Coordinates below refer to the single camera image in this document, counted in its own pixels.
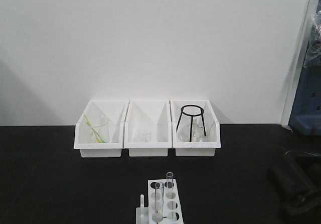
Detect clear beaker in middle bin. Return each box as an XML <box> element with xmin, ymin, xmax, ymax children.
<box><xmin>133</xmin><ymin>127</ymin><xmax>151</xmax><ymax>142</ymax></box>

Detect black lab sink basin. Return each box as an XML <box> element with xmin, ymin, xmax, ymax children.
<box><xmin>295</xmin><ymin>152</ymin><xmax>320</xmax><ymax>210</ymax></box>

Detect clear glass test tube rear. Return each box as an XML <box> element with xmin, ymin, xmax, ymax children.
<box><xmin>166</xmin><ymin>172</ymin><xmax>174</xmax><ymax>192</ymax></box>

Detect clear plastic bag black pegs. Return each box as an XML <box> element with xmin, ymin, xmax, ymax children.
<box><xmin>303</xmin><ymin>11</ymin><xmax>320</xmax><ymax>68</ymax></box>

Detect black wire tripod stand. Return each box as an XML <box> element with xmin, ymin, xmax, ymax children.
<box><xmin>176</xmin><ymin>104</ymin><xmax>207</xmax><ymax>142</ymax></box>

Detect white right storage bin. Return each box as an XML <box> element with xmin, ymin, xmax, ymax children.
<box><xmin>170</xmin><ymin>99</ymin><xmax>221</xmax><ymax>156</ymax></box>

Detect blue grey pegboard drying rack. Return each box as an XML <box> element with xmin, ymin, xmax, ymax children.
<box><xmin>288</xmin><ymin>0</ymin><xmax>321</xmax><ymax>136</ymax></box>

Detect white middle storage bin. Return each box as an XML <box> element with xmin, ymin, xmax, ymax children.
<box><xmin>124</xmin><ymin>100</ymin><xmax>172</xmax><ymax>157</ymax></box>

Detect clear beaker in left bin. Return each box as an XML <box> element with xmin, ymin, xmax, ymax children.
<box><xmin>87</xmin><ymin>115</ymin><xmax>109</xmax><ymax>143</ymax></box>

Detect clear glass test tube front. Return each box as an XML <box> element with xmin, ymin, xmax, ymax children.
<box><xmin>153</xmin><ymin>182</ymin><xmax>164</xmax><ymax>223</ymax></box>

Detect clear glass test tube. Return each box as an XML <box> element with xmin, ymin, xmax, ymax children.
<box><xmin>153</xmin><ymin>182</ymin><xmax>164</xmax><ymax>223</ymax></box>
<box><xmin>166</xmin><ymin>172</ymin><xmax>174</xmax><ymax>192</ymax></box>

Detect clear flask in right bin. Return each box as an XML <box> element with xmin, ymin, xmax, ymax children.
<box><xmin>178</xmin><ymin>123</ymin><xmax>204</xmax><ymax>142</ymax></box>

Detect clear beaker in bin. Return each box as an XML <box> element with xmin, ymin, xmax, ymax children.
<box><xmin>133</xmin><ymin>127</ymin><xmax>151</xmax><ymax>142</ymax></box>
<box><xmin>87</xmin><ymin>115</ymin><xmax>109</xmax><ymax>143</ymax></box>

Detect white test tube rack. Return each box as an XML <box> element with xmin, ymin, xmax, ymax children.
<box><xmin>135</xmin><ymin>179</ymin><xmax>184</xmax><ymax>223</ymax></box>

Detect white storage bin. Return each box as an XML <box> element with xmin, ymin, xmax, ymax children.
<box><xmin>74</xmin><ymin>100</ymin><xmax>129</xmax><ymax>158</ymax></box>
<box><xmin>170</xmin><ymin>99</ymin><xmax>221</xmax><ymax>156</ymax></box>
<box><xmin>124</xmin><ymin>100</ymin><xmax>172</xmax><ymax>157</ymax></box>

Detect white left storage bin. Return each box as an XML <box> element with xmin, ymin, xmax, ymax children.
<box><xmin>74</xmin><ymin>100</ymin><xmax>129</xmax><ymax>158</ymax></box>

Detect yellow green stirring rod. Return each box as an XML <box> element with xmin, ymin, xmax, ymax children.
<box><xmin>84</xmin><ymin>114</ymin><xmax>108</xmax><ymax>143</ymax></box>

